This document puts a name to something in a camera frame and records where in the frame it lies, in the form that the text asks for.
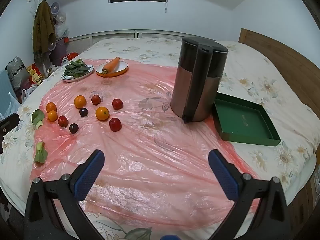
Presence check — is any pink plastic sheet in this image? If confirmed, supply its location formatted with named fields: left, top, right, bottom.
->
left=29, top=59, right=260, bottom=224

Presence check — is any grey bag with lettering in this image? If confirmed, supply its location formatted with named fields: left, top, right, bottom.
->
left=6, top=56, right=31, bottom=91

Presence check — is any bok choy piece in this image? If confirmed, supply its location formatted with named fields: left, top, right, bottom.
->
left=31, top=109, right=45, bottom=130
left=34, top=141, right=48, bottom=165

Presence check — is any white plastic bag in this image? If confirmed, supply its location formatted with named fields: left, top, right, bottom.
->
left=0, top=92, right=22, bottom=121
left=20, top=87, right=37, bottom=103

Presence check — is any red and yellow box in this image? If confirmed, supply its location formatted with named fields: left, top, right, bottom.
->
left=26, top=64, right=47, bottom=86

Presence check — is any white plate with dark rim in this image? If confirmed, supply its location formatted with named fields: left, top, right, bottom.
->
left=61, top=64, right=95, bottom=83

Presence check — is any wooden bed frame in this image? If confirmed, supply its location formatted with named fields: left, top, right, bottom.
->
left=239, top=28, right=320, bottom=218

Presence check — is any purple storage bin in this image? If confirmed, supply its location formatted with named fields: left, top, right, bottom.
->
left=51, top=38, right=69, bottom=67

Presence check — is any pile of leafy greens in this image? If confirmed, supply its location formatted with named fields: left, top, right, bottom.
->
left=63, top=59, right=90, bottom=78

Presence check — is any pile of clear plastic bags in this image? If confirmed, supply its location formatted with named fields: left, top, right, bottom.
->
left=54, top=11, right=70, bottom=40

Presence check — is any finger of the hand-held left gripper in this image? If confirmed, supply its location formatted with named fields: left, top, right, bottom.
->
left=0, top=113, right=20, bottom=154

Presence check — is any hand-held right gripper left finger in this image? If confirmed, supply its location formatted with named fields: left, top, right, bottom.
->
left=24, top=149, right=105, bottom=240

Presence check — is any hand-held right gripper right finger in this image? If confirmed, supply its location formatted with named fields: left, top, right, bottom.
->
left=208, top=149, right=292, bottom=240

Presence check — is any green cardboard tray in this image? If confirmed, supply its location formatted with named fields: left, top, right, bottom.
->
left=213, top=92, right=282, bottom=147

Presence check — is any brown coat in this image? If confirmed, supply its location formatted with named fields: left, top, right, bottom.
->
left=32, top=0, right=57, bottom=53

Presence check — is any orange enamel plate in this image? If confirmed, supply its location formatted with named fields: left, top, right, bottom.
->
left=95, top=60, right=129, bottom=78

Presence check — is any carrot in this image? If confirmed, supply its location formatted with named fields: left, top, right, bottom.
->
left=102, top=56, right=121, bottom=75

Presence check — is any plaid scarf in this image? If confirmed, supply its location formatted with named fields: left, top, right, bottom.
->
left=34, top=51, right=50, bottom=73

